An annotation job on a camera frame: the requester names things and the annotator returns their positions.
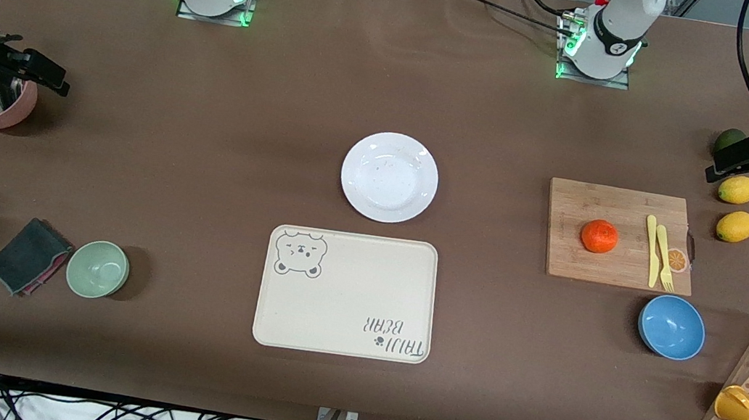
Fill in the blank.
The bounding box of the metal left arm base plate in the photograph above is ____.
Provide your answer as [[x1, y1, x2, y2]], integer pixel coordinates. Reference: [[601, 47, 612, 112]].
[[552, 13, 640, 92]]

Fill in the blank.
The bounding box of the brown table cover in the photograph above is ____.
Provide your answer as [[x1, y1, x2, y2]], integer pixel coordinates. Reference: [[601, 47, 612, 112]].
[[0, 0, 749, 420]]

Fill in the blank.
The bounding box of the pale green bowl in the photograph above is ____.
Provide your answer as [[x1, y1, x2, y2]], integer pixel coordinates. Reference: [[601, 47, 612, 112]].
[[63, 236, 134, 304]]

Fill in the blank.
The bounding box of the beige bear print tray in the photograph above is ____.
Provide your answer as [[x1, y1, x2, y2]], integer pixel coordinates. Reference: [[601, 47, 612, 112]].
[[250, 220, 445, 369]]

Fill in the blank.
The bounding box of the wooden cutting board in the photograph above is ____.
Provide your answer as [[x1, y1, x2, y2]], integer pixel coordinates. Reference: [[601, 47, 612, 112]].
[[538, 177, 705, 297]]

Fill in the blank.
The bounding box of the yellow lemon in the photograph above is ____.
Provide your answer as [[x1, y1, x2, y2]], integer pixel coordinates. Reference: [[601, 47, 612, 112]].
[[714, 208, 749, 246], [716, 173, 749, 207]]

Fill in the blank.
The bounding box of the white round plate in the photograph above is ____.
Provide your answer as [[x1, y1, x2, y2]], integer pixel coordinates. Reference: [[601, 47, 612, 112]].
[[335, 125, 444, 230]]

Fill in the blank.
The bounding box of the yellow plastic knife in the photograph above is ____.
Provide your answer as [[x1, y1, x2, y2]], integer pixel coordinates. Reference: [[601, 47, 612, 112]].
[[637, 214, 667, 289]]

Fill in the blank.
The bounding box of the black left base cable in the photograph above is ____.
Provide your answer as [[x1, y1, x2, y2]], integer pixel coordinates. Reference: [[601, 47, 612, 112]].
[[446, 0, 581, 38]]

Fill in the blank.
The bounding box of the dark grey folded cloth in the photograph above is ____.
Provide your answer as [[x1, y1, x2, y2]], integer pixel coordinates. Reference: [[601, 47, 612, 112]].
[[0, 213, 78, 303]]

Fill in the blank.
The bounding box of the blue bowl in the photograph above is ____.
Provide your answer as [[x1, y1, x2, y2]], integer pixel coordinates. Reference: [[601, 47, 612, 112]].
[[634, 291, 711, 364]]

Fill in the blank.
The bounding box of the yellow plastic fork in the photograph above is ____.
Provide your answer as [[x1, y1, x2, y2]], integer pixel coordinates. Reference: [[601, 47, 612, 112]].
[[648, 224, 684, 293]]

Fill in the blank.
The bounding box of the pink folded cloth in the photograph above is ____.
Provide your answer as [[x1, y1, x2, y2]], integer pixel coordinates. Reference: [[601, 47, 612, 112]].
[[20, 243, 74, 304]]

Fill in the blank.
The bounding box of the orange mandarin fruit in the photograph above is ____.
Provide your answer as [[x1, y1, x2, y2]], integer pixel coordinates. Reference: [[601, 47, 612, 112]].
[[578, 217, 622, 257]]

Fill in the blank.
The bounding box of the green lime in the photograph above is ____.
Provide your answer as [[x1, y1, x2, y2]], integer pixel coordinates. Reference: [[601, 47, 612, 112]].
[[712, 126, 749, 162]]

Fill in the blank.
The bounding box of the orange slice round tag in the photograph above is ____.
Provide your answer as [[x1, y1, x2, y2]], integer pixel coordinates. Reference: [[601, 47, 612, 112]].
[[664, 247, 692, 275]]

